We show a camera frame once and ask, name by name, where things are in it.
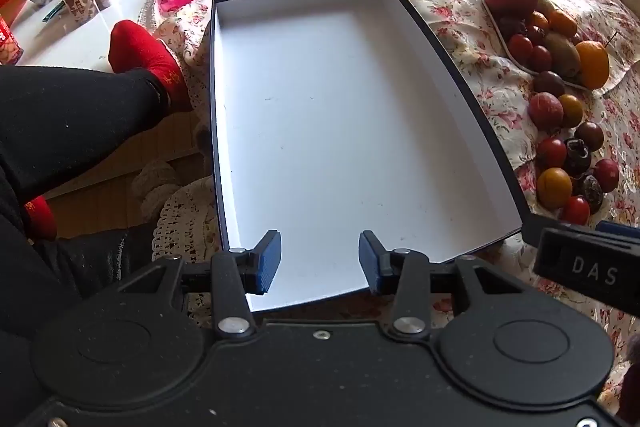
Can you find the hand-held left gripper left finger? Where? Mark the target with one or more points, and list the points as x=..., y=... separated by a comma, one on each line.
x=269, y=259

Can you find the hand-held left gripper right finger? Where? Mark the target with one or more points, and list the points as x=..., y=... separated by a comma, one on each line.
x=371, y=259

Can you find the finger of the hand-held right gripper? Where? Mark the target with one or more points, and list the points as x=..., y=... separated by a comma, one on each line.
x=620, y=229

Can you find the orange yellow tomato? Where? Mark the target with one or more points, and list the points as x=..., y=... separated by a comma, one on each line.
x=571, y=111
x=554, y=188

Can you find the brown red plum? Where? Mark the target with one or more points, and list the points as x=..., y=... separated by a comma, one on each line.
x=589, y=135

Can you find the white cardboard box dark rim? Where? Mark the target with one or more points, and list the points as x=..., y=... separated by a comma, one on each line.
x=325, y=107

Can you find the dark wrinkled fruit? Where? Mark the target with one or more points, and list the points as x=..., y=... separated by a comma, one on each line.
x=577, y=157
x=592, y=193

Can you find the white lace cloth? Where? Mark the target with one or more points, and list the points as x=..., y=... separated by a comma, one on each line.
x=187, y=217

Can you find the beige plush slipper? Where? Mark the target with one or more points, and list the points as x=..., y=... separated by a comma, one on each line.
x=155, y=181

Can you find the dark purple plum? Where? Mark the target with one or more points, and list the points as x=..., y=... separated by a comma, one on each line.
x=576, y=38
x=548, y=83

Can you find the large orange with stem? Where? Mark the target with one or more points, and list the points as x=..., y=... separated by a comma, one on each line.
x=593, y=64

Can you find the large brown kiwi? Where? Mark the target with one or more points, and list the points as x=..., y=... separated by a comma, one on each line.
x=562, y=54

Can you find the white rectangular plate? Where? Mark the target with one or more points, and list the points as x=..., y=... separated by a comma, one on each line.
x=520, y=66

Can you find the red cherry tomato green calyx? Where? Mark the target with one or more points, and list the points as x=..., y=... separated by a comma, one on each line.
x=536, y=36

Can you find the small orange mandarin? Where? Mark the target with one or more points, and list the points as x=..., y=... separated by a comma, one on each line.
x=539, y=21

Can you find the dark cherry tomato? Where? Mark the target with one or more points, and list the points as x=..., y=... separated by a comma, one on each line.
x=512, y=28

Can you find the person's red sock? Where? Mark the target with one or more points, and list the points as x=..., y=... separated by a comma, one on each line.
x=41, y=218
x=145, y=57

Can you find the small brown kiwi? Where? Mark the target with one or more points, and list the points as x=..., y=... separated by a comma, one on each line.
x=546, y=8

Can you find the red tin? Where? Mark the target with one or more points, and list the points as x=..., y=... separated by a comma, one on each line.
x=7, y=42

